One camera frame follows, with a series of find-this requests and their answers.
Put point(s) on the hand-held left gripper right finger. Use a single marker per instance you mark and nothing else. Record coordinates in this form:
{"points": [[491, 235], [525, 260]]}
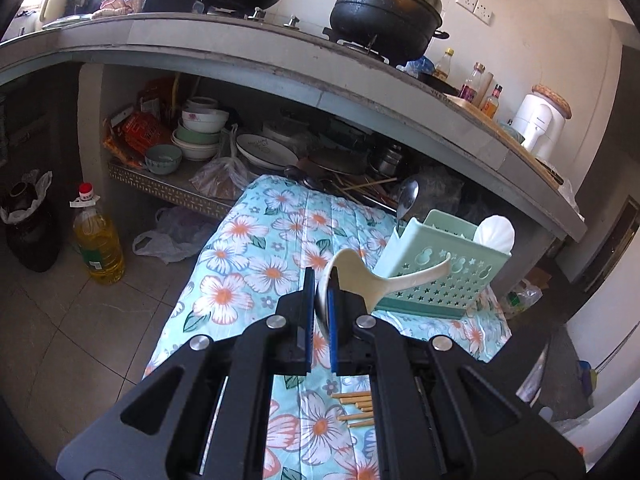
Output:
{"points": [[334, 355]]}

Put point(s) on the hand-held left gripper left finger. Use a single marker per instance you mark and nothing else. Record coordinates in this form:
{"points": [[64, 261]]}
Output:
{"points": [[309, 330]]}

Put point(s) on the bundle of wooden chopsticks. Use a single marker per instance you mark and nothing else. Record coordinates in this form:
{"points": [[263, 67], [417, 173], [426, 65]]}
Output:
{"points": [[357, 417]]}

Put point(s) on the cream plastic rice spoon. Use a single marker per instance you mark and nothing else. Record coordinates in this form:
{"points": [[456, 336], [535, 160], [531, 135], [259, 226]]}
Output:
{"points": [[380, 287]]}

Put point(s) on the green plastic utensil holder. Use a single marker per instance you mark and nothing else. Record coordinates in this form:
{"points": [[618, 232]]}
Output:
{"points": [[450, 285]]}

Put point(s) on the floral blanket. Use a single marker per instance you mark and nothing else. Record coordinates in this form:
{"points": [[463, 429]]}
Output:
{"points": [[260, 240]]}

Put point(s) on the black ladle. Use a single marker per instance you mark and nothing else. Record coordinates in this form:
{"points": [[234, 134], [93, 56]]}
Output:
{"points": [[302, 176]]}

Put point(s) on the thin wooden stick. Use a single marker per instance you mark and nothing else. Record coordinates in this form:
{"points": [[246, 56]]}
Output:
{"points": [[370, 184]]}

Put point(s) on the steel ladle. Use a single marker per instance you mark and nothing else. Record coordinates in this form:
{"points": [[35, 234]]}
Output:
{"points": [[407, 194]]}

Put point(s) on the white printed plate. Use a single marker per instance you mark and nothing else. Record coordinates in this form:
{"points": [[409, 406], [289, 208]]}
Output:
{"points": [[265, 150]]}

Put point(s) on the crumpled clear plastic bag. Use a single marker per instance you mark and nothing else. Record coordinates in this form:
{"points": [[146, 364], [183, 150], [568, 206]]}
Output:
{"points": [[445, 185]]}

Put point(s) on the green white plastic bag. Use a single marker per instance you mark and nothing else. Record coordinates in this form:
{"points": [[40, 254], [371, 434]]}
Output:
{"points": [[525, 297]]}

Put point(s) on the white ceramic spoon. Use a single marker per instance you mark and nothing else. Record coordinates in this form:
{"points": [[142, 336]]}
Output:
{"points": [[495, 232]]}

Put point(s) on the perforated metal shelf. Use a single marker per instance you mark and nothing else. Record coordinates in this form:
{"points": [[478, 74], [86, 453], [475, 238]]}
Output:
{"points": [[165, 187]]}

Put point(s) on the large white bowl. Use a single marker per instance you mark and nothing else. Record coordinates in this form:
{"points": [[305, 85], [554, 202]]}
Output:
{"points": [[195, 152]]}

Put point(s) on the teal bowl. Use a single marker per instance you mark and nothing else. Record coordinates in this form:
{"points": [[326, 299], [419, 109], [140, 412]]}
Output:
{"points": [[162, 160]]}

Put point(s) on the green bowl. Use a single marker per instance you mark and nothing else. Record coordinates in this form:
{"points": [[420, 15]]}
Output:
{"points": [[192, 137]]}

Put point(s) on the cooking oil bottle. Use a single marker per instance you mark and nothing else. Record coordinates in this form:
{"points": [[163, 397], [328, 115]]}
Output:
{"points": [[97, 245]]}

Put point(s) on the white floral bowl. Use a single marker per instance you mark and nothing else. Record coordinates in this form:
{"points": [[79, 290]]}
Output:
{"points": [[202, 121]]}

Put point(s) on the small white bowl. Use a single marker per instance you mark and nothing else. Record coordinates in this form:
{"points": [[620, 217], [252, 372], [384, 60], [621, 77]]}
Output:
{"points": [[202, 103]]}

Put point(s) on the red snack packets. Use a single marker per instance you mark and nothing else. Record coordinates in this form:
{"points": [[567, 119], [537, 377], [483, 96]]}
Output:
{"points": [[142, 132]]}

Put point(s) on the wooden cutting board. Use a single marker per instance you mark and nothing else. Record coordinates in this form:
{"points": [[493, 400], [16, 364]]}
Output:
{"points": [[465, 105]]}

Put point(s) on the black shallow pan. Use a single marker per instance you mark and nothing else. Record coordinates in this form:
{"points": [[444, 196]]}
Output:
{"points": [[435, 85]]}

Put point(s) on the pale green dish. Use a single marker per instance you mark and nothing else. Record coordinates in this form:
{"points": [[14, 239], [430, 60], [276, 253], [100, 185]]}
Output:
{"points": [[510, 134]]}

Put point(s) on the concrete kitchen counter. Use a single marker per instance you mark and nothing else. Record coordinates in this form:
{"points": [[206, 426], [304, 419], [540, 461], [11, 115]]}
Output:
{"points": [[250, 55]]}

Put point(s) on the blue plastic bag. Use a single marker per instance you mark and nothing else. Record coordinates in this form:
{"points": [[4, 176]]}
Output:
{"points": [[419, 66]]}

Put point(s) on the orange sauce bottle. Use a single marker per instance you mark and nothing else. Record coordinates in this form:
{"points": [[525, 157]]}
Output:
{"points": [[492, 106]]}

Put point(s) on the red label sauce bottle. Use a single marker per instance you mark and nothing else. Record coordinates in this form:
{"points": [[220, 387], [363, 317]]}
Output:
{"points": [[471, 90]]}

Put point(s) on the black bin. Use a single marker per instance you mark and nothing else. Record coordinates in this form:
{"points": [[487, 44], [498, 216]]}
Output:
{"points": [[30, 240]]}

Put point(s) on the yellow cap sauce bottle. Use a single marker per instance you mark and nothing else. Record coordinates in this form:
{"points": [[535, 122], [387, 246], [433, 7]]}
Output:
{"points": [[444, 67]]}

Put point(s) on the wooden rolling pin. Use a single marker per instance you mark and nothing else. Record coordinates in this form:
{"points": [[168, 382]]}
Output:
{"points": [[486, 90]]}

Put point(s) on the white kitchen appliance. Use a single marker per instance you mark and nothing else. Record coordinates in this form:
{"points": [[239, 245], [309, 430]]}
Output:
{"points": [[537, 127]]}

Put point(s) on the gas stove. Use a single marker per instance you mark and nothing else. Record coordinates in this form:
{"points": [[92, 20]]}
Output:
{"points": [[291, 22]]}

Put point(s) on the black stockpot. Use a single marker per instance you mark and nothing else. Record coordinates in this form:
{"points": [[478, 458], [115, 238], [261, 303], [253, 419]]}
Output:
{"points": [[385, 30]]}

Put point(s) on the woven round lid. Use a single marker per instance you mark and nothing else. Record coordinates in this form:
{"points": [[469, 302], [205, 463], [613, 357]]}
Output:
{"points": [[555, 102]]}

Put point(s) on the pink cloth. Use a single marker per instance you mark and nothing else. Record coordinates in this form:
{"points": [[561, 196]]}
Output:
{"points": [[117, 6]]}

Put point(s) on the white kettle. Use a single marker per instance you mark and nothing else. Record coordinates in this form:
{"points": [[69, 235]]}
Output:
{"points": [[55, 0]]}

